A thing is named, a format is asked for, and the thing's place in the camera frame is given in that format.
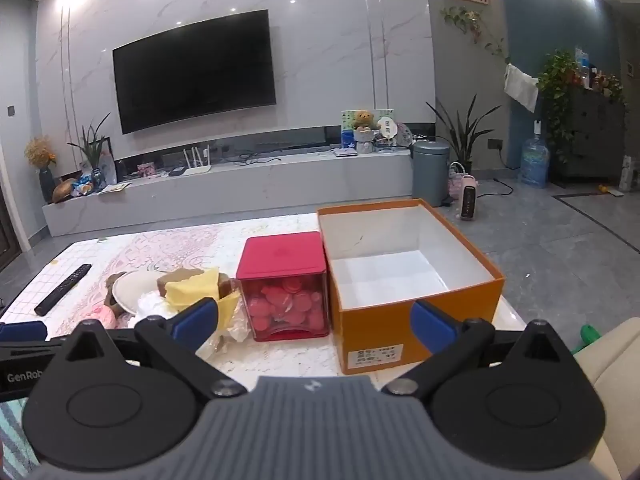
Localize pink soft toy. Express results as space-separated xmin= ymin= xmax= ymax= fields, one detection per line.
xmin=75 ymin=305 xmax=119 ymax=332

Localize hanging vine plant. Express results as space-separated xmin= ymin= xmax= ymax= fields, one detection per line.
xmin=441 ymin=6 xmax=509 ymax=59

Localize black remote control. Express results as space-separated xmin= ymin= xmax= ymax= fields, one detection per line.
xmin=34 ymin=263 xmax=93 ymax=317

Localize blue water bottle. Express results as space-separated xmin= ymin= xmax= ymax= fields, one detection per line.
xmin=520 ymin=132 xmax=551 ymax=189

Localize green plastic object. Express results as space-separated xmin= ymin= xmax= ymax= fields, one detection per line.
xmin=572 ymin=325 xmax=602 ymax=357

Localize snack bags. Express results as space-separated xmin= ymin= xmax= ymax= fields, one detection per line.
xmin=72 ymin=165 xmax=109 ymax=197

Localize brown round object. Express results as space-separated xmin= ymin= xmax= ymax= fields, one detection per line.
xmin=52 ymin=177 xmax=78 ymax=205

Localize potted snake plant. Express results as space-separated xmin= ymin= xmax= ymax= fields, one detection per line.
xmin=425 ymin=94 xmax=502 ymax=177

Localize pink space heater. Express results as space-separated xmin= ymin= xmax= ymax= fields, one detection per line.
xmin=459 ymin=175 xmax=479 ymax=221

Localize white plate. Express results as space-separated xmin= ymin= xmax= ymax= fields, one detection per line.
xmin=111 ymin=270 xmax=173 ymax=317

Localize dark grey cabinet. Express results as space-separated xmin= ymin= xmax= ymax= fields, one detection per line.
xmin=550 ymin=85 xmax=629 ymax=184

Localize grey trash can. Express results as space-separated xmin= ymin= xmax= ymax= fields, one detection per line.
xmin=411 ymin=140 xmax=452 ymax=207

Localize potted green plant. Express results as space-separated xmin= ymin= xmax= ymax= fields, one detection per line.
xmin=67 ymin=112 xmax=112 ymax=172

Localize white hanging towel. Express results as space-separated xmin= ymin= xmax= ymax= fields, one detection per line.
xmin=504 ymin=63 xmax=540 ymax=112

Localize black floor cable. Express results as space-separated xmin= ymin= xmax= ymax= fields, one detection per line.
xmin=475 ymin=176 xmax=516 ymax=197

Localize white router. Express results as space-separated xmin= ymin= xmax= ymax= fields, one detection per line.
xmin=180 ymin=146 xmax=214 ymax=177

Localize bushy green plant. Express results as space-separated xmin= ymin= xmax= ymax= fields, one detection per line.
xmin=537 ymin=50 xmax=582 ymax=162

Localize pink bag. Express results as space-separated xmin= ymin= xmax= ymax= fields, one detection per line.
xmin=447 ymin=162 xmax=468 ymax=202

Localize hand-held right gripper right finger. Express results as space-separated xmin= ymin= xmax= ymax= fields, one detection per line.
xmin=381 ymin=300 xmax=574 ymax=402

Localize teddy bear plush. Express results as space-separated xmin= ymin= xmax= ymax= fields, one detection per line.
xmin=351 ymin=110 xmax=379 ymax=132

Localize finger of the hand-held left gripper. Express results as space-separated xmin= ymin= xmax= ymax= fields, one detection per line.
xmin=0 ymin=321 xmax=71 ymax=359

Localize yellow sponge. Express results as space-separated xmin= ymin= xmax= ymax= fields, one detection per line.
xmin=165 ymin=267 xmax=221 ymax=309
xmin=217 ymin=292 xmax=242 ymax=332

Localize orange cardboard box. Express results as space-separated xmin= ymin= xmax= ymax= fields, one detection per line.
xmin=316 ymin=198 xmax=506 ymax=376

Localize patterned tablecloth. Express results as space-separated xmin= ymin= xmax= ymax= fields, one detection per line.
xmin=0 ymin=212 xmax=527 ymax=403

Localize vase with dried flowers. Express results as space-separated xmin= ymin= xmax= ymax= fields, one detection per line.
xmin=25 ymin=136 xmax=57 ymax=204

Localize white plastic bag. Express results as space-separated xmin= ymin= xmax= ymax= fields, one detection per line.
xmin=132 ymin=291 xmax=252 ymax=357

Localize person's striped clothing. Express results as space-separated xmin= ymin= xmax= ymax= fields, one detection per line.
xmin=0 ymin=400 xmax=42 ymax=480

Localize green picture board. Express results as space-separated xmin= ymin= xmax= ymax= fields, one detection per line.
xmin=341 ymin=108 xmax=395 ymax=151

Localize white television console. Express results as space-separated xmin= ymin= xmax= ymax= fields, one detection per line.
xmin=42 ymin=151 xmax=417 ymax=238

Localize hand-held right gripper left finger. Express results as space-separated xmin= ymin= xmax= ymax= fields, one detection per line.
xmin=60 ymin=297 xmax=248 ymax=402

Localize bottles on cabinet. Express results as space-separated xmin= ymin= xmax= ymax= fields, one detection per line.
xmin=575 ymin=47 xmax=626 ymax=97

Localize black television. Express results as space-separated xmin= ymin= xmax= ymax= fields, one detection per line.
xmin=112 ymin=9 xmax=277 ymax=135

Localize beige sofa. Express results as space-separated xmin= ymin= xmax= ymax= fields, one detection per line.
xmin=572 ymin=317 xmax=640 ymax=480

